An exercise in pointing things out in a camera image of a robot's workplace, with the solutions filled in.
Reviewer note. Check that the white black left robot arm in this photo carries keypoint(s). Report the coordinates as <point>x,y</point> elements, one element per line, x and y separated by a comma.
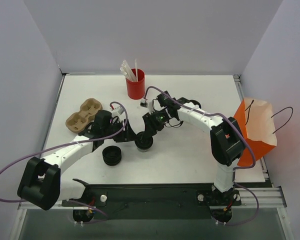
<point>41,183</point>

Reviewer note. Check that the red cylindrical straw holder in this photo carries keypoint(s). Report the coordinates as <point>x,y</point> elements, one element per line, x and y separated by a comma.
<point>136,90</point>

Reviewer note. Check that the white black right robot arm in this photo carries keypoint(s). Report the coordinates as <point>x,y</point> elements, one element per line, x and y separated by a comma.
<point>226,145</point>

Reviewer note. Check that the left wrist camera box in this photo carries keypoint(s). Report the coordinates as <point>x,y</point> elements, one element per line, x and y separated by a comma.
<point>117,112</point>

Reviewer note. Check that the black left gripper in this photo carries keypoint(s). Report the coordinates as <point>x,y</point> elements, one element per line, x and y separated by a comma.
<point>126,133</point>

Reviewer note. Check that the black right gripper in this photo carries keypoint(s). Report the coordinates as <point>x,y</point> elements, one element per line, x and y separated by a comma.
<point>150,127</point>

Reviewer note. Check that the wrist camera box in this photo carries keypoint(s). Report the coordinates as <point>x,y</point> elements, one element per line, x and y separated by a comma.
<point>149,105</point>
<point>117,112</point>

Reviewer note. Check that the aluminium frame rail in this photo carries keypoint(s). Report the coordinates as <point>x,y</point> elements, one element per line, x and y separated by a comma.
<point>268,197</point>

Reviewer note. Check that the white wrapped straw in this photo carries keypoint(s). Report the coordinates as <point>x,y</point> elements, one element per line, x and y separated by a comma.
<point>136,70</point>

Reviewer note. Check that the black cup lid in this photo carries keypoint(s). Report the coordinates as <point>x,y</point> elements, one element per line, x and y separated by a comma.
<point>140,142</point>

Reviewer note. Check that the black paper coffee cup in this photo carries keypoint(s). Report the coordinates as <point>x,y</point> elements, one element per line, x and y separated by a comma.
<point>143,149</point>

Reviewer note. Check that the stack of black lids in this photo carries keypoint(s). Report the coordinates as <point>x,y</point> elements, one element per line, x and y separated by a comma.
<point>112,155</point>

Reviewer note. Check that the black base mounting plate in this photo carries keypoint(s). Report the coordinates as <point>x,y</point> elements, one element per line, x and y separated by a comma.
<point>183,201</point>

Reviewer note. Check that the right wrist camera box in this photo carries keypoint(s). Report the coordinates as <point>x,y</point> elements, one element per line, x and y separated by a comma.
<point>149,105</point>

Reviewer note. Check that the brown cardboard cup carrier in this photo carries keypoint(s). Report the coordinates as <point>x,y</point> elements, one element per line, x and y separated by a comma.
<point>77,121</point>

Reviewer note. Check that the orange paper bag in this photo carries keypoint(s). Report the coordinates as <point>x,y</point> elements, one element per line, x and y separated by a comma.
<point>256,121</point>

